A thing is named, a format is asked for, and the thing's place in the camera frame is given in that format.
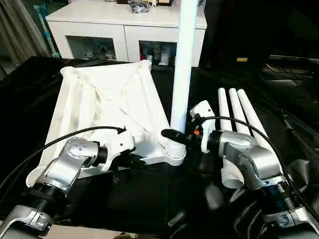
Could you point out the white plastic table leg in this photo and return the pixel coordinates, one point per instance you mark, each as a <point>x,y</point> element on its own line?
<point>235,107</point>
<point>223,107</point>
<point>249,112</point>
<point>183,74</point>

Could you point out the white plastic table top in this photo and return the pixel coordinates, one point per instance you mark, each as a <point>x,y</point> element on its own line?
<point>112,99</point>

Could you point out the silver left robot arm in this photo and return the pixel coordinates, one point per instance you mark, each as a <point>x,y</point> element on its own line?
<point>64,164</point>

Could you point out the black work mat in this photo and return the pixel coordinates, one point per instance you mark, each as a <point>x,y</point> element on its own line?
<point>137,194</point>

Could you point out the small yellow label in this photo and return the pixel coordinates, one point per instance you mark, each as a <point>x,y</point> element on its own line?
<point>241,59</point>

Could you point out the dark item on cabinet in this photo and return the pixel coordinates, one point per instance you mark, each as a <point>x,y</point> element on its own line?
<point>138,8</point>

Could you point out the white glass-door cabinet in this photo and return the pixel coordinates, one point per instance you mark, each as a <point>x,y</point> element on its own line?
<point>99,22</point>

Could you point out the grey curtain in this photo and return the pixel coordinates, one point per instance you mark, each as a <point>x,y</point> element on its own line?
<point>22,32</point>

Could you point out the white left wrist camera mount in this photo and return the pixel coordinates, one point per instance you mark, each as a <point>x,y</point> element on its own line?
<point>119,147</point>

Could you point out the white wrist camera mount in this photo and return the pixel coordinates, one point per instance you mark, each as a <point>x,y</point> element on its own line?
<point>119,147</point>
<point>203,109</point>

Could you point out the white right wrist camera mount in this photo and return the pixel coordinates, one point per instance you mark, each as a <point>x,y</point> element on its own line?
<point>203,109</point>

